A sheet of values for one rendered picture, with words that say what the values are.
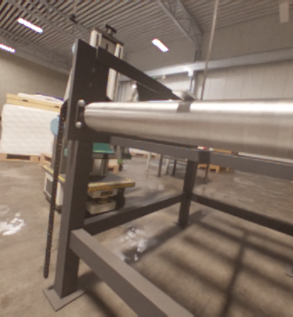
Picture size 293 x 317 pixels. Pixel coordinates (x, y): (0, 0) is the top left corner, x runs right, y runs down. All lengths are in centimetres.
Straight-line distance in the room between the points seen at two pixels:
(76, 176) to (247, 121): 69
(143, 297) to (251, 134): 54
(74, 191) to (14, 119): 354
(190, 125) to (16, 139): 405
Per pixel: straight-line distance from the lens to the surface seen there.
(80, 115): 82
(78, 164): 83
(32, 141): 429
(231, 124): 40
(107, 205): 182
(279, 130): 39
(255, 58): 1178
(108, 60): 94
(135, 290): 68
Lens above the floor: 79
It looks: 4 degrees down
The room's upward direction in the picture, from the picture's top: 8 degrees clockwise
